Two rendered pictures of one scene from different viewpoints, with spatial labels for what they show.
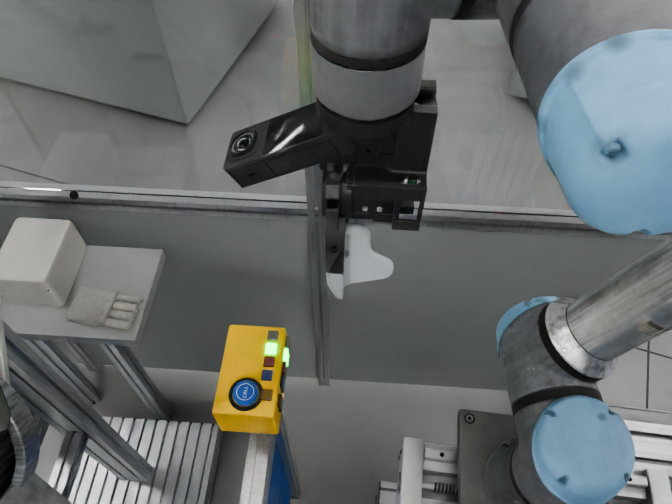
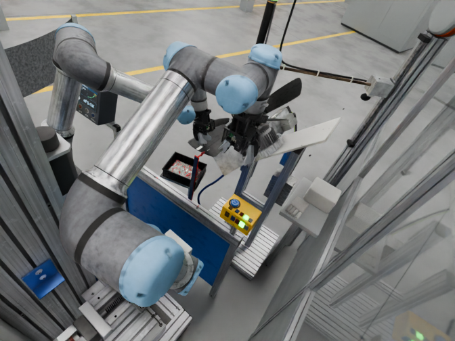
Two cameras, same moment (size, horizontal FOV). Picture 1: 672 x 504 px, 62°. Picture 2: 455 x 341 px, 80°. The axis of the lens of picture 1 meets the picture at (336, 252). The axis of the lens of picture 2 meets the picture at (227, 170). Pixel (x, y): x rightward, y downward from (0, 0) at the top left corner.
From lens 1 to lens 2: 0.81 m
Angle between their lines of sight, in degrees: 63
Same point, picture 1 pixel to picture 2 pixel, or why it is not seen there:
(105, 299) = (300, 208)
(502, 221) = not seen: outside the picture
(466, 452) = not seen: hidden behind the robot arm
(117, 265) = (315, 218)
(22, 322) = (301, 187)
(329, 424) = (230, 327)
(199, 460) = (242, 263)
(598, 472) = not seen: hidden behind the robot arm
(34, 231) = (333, 192)
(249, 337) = (254, 214)
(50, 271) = (313, 191)
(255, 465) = (217, 222)
